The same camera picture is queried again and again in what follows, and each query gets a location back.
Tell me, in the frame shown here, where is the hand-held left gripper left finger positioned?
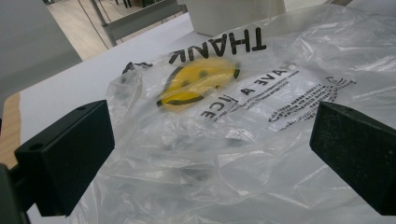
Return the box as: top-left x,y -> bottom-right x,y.
13,99 -> 116,217

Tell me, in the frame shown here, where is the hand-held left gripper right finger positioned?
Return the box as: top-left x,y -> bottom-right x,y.
309,101 -> 396,217

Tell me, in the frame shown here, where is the clear printed plastic bag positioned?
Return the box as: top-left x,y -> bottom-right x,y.
69,3 -> 396,224

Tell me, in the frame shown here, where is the white plastic box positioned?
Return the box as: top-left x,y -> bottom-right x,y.
183,0 -> 288,38

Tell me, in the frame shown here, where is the grey panel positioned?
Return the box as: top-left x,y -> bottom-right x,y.
0,0 -> 84,95

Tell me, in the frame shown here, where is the white metal desk frame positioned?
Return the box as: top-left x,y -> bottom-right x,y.
89,0 -> 189,49

